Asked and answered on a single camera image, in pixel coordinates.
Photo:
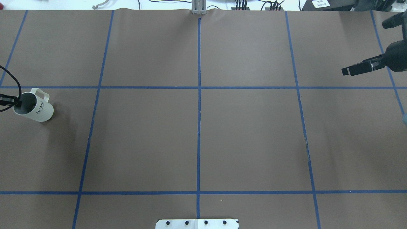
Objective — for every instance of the white ribbed HOME mug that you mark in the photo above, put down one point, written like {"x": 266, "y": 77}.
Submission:
{"x": 35, "y": 105}

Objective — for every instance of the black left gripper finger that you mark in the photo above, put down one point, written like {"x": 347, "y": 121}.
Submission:
{"x": 6, "y": 100}

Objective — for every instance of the brown paper table mat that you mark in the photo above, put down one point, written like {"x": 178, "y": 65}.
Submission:
{"x": 160, "y": 114}

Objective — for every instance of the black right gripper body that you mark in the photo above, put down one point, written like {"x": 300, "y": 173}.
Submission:
{"x": 397, "y": 57}

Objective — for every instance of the white metal mounting plate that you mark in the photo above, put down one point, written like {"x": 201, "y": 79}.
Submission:
{"x": 197, "y": 224}

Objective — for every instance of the black orange connector block left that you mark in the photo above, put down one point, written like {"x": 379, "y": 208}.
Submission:
{"x": 240, "y": 5}

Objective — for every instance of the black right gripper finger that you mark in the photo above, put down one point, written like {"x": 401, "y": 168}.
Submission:
{"x": 367, "y": 65}

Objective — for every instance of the black box with label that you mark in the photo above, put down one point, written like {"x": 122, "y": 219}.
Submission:
{"x": 347, "y": 5}

